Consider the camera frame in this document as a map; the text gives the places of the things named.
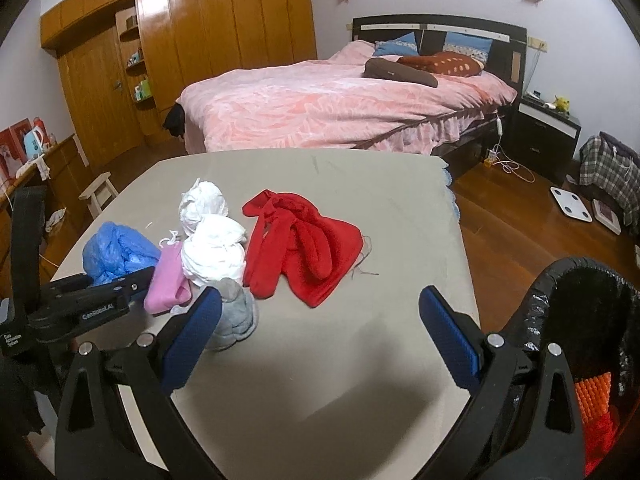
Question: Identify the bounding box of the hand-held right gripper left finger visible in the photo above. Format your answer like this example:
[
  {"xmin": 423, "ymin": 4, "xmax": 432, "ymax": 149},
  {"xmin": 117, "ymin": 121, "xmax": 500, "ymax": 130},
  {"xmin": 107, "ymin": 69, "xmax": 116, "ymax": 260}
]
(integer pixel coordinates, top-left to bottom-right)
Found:
[{"xmin": 54, "ymin": 286, "xmax": 223, "ymax": 480}]

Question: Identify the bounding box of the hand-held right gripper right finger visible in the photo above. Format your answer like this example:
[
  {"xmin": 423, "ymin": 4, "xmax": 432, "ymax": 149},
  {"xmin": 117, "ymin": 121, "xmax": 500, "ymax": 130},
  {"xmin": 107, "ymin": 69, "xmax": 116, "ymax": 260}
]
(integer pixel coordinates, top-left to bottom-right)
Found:
[{"xmin": 419, "ymin": 285, "xmax": 586, "ymax": 480}]

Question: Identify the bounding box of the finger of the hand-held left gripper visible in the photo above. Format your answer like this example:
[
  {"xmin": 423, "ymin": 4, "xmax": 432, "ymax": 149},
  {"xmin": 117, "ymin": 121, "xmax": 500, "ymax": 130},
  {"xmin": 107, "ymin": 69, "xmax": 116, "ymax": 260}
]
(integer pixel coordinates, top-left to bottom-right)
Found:
[
  {"xmin": 37, "ymin": 266, "xmax": 156, "ymax": 329},
  {"xmin": 11, "ymin": 185, "xmax": 49, "ymax": 311}
]

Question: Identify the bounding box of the blue plastic bag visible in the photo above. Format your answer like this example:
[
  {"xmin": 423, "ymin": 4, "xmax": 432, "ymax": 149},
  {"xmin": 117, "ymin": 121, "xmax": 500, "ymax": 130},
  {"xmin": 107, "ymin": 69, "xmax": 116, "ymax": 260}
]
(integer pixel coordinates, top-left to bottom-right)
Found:
[{"xmin": 82, "ymin": 221, "xmax": 161, "ymax": 287}]

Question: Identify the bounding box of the grey cloth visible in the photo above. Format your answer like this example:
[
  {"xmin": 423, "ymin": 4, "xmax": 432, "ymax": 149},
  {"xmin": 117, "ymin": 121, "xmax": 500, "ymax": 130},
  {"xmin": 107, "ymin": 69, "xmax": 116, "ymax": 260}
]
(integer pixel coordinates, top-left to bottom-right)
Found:
[{"xmin": 205, "ymin": 277, "xmax": 260, "ymax": 352}]

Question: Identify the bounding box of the pink pouch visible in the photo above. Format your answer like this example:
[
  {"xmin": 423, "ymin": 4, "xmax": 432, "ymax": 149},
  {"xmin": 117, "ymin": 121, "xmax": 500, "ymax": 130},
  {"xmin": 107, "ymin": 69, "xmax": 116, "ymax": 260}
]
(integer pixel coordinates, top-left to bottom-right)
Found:
[{"xmin": 143, "ymin": 242, "xmax": 193, "ymax": 315}]

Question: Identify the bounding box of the white bag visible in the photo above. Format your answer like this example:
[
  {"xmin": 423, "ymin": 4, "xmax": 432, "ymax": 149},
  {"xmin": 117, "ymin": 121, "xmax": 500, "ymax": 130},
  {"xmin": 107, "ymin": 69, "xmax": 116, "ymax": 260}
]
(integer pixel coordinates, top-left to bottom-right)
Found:
[
  {"xmin": 178, "ymin": 177, "xmax": 231, "ymax": 236},
  {"xmin": 181, "ymin": 215, "xmax": 248, "ymax": 288}
]

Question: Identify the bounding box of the red cloth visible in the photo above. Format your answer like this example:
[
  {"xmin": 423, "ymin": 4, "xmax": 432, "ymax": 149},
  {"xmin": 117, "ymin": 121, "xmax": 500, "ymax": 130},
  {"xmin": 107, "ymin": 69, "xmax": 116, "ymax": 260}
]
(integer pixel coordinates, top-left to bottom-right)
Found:
[{"xmin": 241, "ymin": 189, "xmax": 365, "ymax": 309}]

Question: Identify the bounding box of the trash bin with black bag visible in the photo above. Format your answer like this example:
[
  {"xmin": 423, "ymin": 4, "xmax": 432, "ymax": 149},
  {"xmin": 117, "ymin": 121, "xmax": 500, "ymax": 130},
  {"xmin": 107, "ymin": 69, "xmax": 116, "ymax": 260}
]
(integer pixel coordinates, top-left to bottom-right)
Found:
[{"xmin": 495, "ymin": 256, "xmax": 640, "ymax": 480}]

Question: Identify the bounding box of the orange foam net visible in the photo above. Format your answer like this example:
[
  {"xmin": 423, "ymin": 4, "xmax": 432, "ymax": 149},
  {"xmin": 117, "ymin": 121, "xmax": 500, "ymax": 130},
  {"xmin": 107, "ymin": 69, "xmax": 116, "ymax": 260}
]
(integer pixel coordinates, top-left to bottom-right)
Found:
[{"xmin": 575, "ymin": 371, "xmax": 613, "ymax": 423}]

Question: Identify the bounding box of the red plastic bag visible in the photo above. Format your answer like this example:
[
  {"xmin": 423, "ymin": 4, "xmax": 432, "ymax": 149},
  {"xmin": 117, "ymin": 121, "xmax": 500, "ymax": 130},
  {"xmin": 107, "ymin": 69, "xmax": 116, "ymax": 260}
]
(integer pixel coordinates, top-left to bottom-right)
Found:
[{"xmin": 582, "ymin": 410, "xmax": 621, "ymax": 467}]

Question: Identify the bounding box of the red box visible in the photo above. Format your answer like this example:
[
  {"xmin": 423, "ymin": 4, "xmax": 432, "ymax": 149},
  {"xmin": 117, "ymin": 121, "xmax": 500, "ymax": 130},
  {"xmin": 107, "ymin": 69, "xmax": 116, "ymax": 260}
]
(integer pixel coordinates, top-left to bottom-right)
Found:
[{"xmin": 0, "ymin": 120, "xmax": 48, "ymax": 181}]

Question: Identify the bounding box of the small white stool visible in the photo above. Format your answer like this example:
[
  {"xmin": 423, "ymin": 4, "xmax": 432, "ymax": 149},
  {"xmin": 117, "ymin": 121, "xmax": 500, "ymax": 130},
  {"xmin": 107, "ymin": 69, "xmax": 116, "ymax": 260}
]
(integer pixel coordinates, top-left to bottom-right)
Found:
[{"xmin": 79, "ymin": 171, "xmax": 119, "ymax": 218}]

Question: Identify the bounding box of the white and blue kettle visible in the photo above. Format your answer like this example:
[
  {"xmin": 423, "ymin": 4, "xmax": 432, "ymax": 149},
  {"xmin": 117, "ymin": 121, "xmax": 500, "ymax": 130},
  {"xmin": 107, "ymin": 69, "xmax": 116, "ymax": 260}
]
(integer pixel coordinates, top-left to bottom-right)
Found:
[{"xmin": 22, "ymin": 127, "xmax": 49, "ymax": 159}]

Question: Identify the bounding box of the black cloth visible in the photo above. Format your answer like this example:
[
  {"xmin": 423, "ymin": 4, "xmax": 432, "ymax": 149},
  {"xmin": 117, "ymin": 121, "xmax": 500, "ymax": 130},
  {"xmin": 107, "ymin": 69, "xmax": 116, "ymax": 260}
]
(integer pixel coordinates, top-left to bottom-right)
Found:
[{"xmin": 162, "ymin": 102, "xmax": 187, "ymax": 138}]

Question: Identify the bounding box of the white bathroom scale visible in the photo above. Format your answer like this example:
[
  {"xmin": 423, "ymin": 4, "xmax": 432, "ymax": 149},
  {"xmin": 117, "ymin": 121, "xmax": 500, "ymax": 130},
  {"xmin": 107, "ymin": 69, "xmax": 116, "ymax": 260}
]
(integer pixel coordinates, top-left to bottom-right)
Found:
[{"xmin": 550, "ymin": 186, "xmax": 595, "ymax": 223}]

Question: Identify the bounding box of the scale with red centre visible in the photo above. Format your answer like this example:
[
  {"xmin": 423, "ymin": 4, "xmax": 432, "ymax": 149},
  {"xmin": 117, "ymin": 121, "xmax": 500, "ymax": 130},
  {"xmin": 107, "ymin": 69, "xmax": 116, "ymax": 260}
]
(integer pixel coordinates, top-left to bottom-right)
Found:
[{"xmin": 592, "ymin": 198, "xmax": 623, "ymax": 235}]

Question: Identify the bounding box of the dark nightstand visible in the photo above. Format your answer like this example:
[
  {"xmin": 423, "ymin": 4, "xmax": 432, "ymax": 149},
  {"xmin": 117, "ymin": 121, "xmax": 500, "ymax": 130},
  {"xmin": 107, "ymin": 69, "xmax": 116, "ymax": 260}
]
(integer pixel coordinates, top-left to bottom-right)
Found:
[{"xmin": 515, "ymin": 94, "xmax": 582, "ymax": 183}]

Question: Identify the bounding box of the plaid cloth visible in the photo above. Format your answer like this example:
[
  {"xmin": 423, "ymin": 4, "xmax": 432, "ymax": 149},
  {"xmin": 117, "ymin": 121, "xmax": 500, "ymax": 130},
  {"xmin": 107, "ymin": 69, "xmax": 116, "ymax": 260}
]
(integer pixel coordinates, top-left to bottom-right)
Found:
[{"xmin": 579, "ymin": 135, "xmax": 640, "ymax": 211}]

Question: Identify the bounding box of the bed with pink cover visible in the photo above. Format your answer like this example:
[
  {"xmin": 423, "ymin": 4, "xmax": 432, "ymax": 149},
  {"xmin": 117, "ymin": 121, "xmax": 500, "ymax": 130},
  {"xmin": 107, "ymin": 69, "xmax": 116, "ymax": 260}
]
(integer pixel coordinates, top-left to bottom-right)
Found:
[{"xmin": 178, "ymin": 40, "xmax": 518, "ymax": 156}]

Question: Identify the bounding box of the brown pillow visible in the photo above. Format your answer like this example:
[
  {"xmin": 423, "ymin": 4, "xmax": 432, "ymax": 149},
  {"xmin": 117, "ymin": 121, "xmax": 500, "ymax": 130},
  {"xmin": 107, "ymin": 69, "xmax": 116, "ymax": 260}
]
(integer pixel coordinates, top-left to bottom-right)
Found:
[{"xmin": 362, "ymin": 57, "xmax": 439, "ymax": 88}]

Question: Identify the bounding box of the red dotted pillow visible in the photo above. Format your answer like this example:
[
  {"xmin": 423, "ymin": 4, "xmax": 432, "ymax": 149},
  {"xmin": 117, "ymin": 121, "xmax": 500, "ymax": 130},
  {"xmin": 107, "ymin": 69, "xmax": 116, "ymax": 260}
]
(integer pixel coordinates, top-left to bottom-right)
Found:
[{"xmin": 397, "ymin": 51, "xmax": 485, "ymax": 78}]

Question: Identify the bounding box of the wooden wardrobe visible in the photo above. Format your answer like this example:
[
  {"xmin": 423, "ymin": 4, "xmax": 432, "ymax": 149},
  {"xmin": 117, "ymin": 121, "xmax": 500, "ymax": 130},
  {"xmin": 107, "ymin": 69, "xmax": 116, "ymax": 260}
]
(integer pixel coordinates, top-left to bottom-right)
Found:
[{"xmin": 40, "ymin": 0, "xmax": 319, "ymax": 168}]

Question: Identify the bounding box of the blue pillow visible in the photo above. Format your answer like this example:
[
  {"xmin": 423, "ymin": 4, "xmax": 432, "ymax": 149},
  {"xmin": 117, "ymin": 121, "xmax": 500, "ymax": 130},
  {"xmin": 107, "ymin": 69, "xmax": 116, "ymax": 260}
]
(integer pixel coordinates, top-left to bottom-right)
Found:
[
  {"xmin": 442, "ymin": 31, "xmax": 493, "ymax": 58},
  {"xmin": 372, "ymin": 31, "xmax": 420, "ymax": 57}
]

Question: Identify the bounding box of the white charger cable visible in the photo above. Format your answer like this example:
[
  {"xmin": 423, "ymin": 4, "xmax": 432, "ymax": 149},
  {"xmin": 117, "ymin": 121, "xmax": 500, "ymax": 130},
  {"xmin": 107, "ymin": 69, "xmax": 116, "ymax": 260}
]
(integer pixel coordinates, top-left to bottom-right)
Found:
[{"xmin": 487, "ymin": 115, "xmax": 536, "ymax": 183}]

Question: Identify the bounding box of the dark wooden bed frame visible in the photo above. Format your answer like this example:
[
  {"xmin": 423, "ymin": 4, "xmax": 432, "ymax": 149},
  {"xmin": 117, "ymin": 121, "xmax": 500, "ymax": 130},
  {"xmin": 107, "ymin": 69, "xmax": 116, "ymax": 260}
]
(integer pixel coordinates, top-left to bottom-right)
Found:
[{"xmin": 351, "ymin": 14, "xmax": 528, "ymax": 176}]

